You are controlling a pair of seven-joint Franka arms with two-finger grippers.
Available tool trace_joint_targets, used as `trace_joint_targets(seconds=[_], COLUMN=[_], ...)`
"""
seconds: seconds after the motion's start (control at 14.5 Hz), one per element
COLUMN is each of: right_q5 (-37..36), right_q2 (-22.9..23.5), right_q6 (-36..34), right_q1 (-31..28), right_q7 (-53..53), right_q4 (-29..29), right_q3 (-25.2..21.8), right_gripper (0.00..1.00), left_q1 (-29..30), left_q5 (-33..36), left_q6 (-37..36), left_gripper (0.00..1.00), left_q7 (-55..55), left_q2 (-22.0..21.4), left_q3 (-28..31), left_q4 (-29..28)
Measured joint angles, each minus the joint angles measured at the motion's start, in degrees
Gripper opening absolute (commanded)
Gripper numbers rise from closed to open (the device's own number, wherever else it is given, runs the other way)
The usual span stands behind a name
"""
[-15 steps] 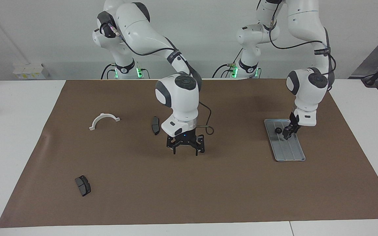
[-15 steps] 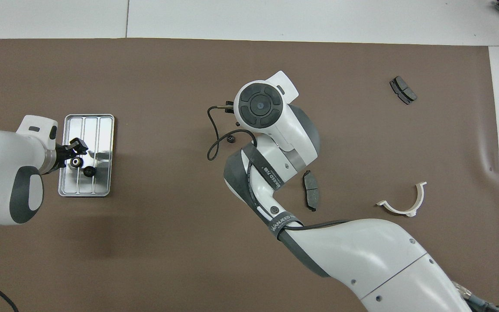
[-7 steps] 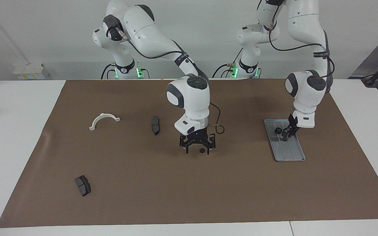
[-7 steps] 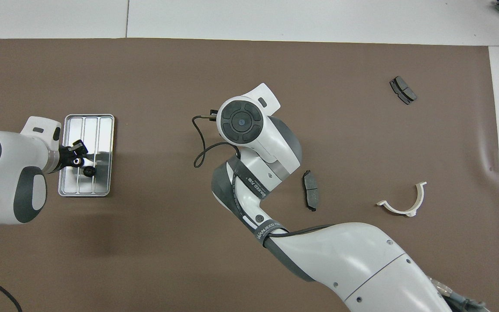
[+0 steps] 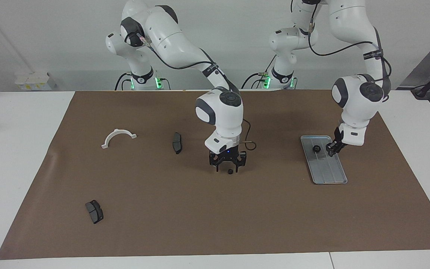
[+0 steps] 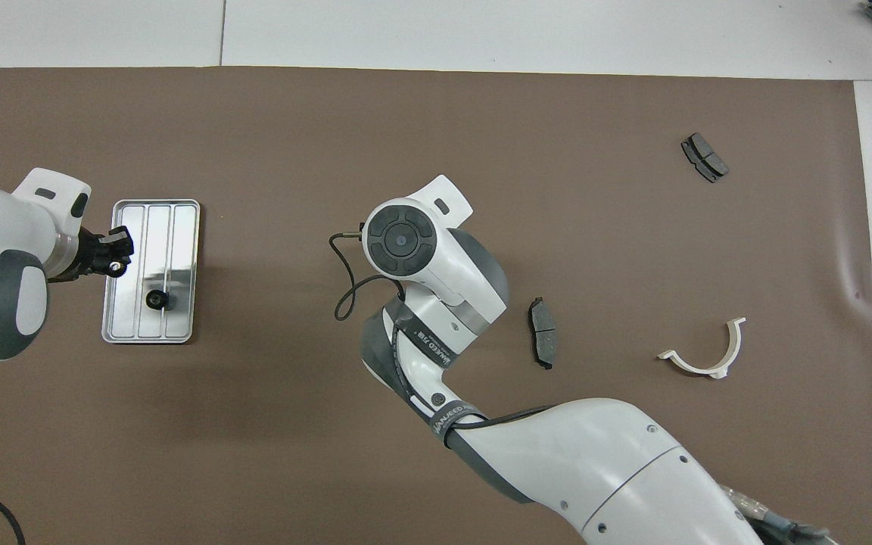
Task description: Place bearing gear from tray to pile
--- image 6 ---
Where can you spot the silver metal tray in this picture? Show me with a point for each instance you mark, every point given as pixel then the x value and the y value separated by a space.
pixel 179 250

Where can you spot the white curved plastic bracket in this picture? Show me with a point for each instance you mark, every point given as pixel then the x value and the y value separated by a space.
pixel 701 369

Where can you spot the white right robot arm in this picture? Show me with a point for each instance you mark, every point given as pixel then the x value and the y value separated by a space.
pixel 595 462

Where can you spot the grooved dark grey brake pad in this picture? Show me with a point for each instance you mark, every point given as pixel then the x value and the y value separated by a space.
pixel 705 157

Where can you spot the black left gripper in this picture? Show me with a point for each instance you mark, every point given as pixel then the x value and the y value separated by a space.
pixel 91 253

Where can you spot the brown paper table mat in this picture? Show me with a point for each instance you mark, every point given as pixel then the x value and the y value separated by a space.
pixel 254 416

